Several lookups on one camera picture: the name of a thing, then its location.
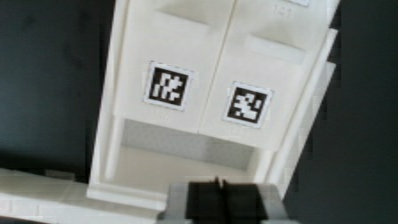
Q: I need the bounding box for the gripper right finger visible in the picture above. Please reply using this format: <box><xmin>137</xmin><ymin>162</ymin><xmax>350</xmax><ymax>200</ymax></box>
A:
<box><xmin>222</xmin><ymin>181</ymin><xmax>265</xmax><ymax>224</ymax></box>

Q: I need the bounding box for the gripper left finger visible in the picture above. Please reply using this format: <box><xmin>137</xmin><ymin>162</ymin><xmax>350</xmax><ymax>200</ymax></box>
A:
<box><xmin>185</xmin><ymin>180</ymin><xmax>222</xmax><ymax>224</ymax></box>

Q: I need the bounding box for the white cabinet body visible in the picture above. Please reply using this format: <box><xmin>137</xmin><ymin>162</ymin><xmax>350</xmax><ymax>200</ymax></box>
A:
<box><xmin>87</xmin><ymin>0</ymin><xmax>337</xmax><ymax>210</ymax></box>

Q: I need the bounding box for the white U-shaped boundary frame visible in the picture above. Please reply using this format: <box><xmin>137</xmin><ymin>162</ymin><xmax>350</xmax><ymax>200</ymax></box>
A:
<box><xmin>0</xmin><ymin>168</ymin><xmax>156</xmax><ymax>224</ymax></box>

